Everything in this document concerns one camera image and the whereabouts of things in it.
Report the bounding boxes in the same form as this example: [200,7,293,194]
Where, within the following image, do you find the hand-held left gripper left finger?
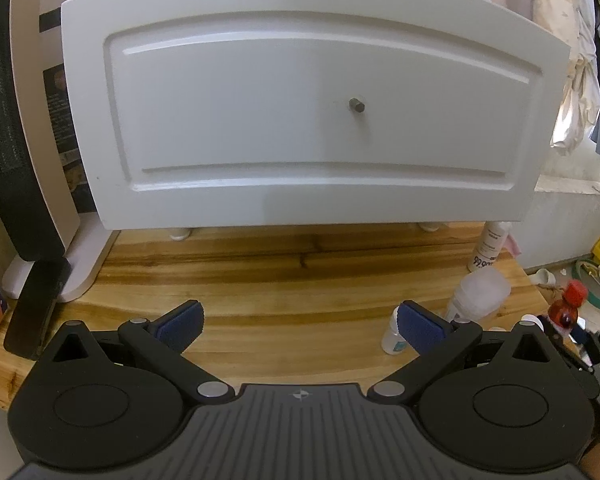
[38,300,237,404]

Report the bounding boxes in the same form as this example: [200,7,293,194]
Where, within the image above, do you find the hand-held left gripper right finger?
[366,300,572,404]

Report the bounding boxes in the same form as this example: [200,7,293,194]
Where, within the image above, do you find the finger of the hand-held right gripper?
[572,330,600,377]

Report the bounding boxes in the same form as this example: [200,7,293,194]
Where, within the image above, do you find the small white bottle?
[381,308,413,356]

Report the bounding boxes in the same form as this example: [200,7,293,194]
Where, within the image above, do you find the red cap bottle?
[547,280,589,343]

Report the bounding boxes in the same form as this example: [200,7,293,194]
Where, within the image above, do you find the translucent plastic jar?
[447,266,512,326]

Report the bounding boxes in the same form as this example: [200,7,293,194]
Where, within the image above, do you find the white drawer with metal stub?
[60,0,572,234]

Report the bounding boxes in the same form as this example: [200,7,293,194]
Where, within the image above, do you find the round green rimmed dish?
[571,257,600,312]

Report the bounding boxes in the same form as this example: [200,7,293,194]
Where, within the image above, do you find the white labelled bottle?
[467,222,514,274]

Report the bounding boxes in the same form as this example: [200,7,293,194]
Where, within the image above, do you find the black rectangular device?
[4,259,73,361]

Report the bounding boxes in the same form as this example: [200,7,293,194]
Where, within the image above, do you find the hanging clothes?
[530,0,597,157]

